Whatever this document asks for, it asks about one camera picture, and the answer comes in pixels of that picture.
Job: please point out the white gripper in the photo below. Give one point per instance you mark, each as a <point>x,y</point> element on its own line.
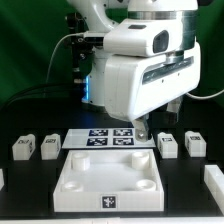
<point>135,86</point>

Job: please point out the white square table top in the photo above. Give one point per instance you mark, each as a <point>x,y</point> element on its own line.
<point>109,181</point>

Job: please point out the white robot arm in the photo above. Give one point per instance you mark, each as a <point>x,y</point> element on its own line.
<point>102,16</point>

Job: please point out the white obstacle block right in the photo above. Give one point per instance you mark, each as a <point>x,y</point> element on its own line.
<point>214,179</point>

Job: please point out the white tag sheet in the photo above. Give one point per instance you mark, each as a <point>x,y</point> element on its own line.
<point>104,138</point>

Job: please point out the white block left edge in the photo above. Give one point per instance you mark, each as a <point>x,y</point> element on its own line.
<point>1,179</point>

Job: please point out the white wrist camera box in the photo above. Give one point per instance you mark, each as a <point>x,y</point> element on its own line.
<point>137,38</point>

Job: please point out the black camera on stand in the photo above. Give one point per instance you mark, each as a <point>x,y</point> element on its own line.
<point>94,38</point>

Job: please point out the black camera stand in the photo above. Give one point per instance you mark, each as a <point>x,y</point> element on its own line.
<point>80,52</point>

